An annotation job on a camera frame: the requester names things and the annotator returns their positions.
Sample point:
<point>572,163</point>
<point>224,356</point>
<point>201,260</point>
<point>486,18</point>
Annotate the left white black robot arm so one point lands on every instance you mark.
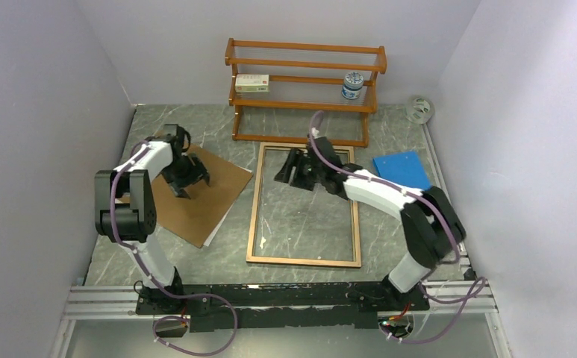
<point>162,287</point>

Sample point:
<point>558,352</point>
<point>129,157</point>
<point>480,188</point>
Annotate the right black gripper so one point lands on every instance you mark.
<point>284,174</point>

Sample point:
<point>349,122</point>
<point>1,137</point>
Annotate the picture frame black and gold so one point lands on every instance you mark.
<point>356,263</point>

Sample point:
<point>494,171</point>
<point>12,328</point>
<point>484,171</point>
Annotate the brown cardboard backing board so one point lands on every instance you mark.
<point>196,219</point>

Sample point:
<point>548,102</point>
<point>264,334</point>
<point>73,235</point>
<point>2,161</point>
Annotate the white photo paper sheet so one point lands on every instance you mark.
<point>219,230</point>

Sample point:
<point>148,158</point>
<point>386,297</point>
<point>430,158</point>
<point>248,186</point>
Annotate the blue white ceramic jar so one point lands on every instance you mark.
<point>353,83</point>

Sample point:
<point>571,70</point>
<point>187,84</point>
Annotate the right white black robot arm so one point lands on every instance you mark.
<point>431,227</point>

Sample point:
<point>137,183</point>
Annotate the blue clipboard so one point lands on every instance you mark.
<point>404,169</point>

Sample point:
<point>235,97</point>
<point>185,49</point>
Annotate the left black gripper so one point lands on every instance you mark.
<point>178,185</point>

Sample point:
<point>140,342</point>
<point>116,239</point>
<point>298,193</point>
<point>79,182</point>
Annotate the orange wooden shelf rack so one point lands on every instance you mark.
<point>304,76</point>

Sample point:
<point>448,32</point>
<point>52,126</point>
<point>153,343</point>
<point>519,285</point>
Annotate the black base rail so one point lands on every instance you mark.
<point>362,304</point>

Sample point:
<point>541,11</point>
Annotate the white red small box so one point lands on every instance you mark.
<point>251,83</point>

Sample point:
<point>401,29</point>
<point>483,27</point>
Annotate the clear tape roll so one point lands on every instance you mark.
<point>419,110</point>

